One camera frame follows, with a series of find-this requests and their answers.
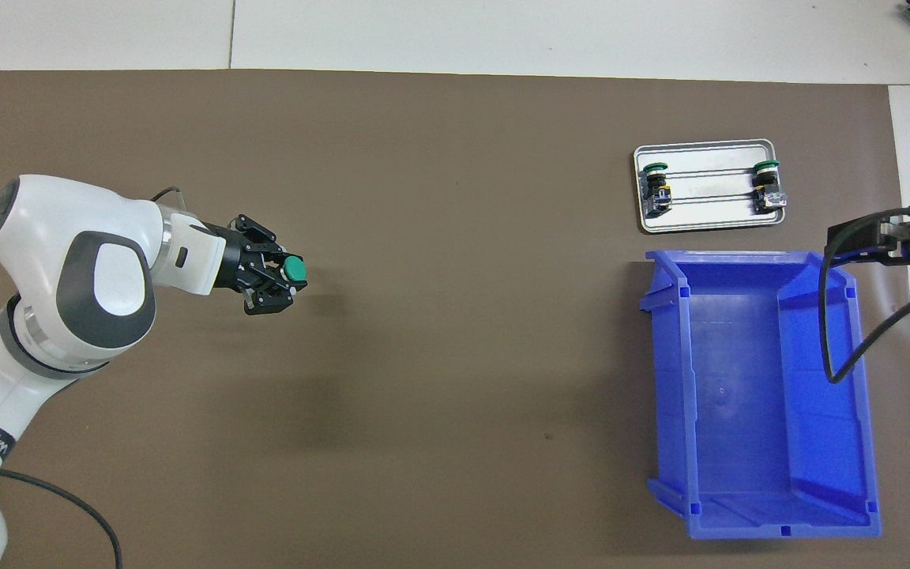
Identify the blue plastic storage bin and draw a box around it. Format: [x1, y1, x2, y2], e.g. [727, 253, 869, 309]
[638, 249, 882, 540]

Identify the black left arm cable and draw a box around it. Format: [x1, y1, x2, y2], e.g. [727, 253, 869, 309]
[0, 187, 187, 569]

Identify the brown table mat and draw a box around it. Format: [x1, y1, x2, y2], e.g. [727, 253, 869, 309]
[0, 70, 910, 569]

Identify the grey metal tray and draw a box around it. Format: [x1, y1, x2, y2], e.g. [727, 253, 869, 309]
[633, 139, 788, 235]

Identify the green push button switch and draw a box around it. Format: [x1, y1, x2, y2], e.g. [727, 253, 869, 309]
[751, 160, 788, 214]
[278, 253, 309, 287]
[641, 160, 674, 218]

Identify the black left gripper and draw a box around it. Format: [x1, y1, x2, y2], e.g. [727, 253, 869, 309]
[206, 213, 298, 317]

